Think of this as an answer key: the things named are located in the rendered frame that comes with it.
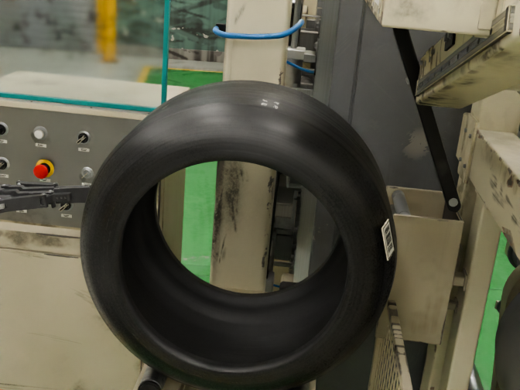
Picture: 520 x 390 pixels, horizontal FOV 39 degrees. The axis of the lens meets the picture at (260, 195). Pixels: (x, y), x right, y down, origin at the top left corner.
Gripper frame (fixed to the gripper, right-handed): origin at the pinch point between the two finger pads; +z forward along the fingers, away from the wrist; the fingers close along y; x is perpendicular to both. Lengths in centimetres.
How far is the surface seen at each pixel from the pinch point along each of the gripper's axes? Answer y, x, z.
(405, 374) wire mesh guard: -10, 33, 61
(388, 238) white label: -10, 6, 58
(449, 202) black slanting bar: 19, 11, 73
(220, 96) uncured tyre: -4.1, -18.1, 30.1
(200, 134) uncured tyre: -11.7, -13.5, 27.3
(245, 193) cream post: 26.1, 10.0, 29.3
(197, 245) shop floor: 259, 121, -30
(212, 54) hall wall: 887, 98, -111
